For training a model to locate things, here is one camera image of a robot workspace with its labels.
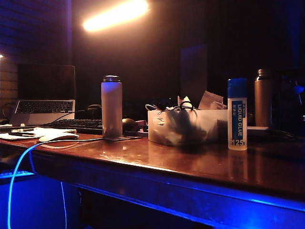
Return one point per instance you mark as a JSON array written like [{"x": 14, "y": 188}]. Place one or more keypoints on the black keyboard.
[{"x": 76, "y": 124}]

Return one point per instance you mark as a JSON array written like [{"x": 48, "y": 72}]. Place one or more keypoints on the black pen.
[{"x": 21, "y": 134}]

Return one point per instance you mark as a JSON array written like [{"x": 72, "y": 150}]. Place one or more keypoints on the white insulated bottle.
[{"x": 112, "y": 107}]

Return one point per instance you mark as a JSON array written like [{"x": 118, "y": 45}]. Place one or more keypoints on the white paper sheets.
[{"x": 45, "y": 130}]

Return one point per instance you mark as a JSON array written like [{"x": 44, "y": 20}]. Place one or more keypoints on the dark metal thermos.
[{"x": 263, "y": 102}]

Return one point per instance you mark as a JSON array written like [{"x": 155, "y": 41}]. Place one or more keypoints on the small purple box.
[{"x": 141, "y": 123}]

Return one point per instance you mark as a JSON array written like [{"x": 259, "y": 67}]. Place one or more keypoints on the liquid glue bottle blue cap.
[{"x": 237, "y": 119}]

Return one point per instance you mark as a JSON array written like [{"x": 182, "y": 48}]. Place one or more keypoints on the silver open laptop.
[{"x": 45, "y": 107}]

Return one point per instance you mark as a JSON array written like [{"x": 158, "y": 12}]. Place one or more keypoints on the folded white paper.
[{"x": 210, "y": 99}]

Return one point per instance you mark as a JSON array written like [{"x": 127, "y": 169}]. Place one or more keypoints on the black computer mouse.
[{"x": 128, "y": 124}]

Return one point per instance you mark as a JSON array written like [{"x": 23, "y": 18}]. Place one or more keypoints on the translucent plastic box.
[{"x": 166, "y": 133}]

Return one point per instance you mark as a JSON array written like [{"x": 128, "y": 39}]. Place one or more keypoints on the white power adapter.
[{"x": 258, "y": 130}]

